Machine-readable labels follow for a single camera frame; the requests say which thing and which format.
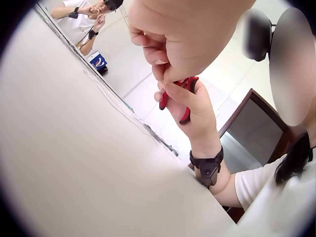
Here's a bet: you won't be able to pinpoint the person's right hand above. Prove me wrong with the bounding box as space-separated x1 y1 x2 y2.
154 79 222 155

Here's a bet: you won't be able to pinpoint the person's left hand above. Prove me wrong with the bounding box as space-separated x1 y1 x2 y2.
128 0 257 84

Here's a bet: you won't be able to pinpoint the person's right fingers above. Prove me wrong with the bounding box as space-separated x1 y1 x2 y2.
154 81 169 102

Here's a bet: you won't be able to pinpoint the person's left thumb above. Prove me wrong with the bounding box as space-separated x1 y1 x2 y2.
164 46 211 84

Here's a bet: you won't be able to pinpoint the person's right thumb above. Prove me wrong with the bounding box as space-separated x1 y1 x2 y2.
164 84 205 116

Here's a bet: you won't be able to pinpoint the person's left fingers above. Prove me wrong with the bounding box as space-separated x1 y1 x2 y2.
128 25 171 83

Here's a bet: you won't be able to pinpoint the red black handled pliers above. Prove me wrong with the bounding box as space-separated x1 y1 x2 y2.
159 76 199 125

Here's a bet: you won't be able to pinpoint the thin metal wire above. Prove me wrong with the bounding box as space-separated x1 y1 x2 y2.
135 98 165 121

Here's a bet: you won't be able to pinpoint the blue white box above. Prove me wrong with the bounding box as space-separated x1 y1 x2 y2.
89 51 107 72

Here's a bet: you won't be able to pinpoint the black wrist band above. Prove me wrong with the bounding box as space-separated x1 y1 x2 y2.
189 145 224 186

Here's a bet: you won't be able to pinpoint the brown framed door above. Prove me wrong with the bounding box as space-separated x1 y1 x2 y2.
218 88 309 165

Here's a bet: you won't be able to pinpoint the person's body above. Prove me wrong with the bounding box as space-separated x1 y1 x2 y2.
222 138 316 237

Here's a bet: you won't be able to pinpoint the tangle of thin wires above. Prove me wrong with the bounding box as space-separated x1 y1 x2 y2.
135 118 179 157

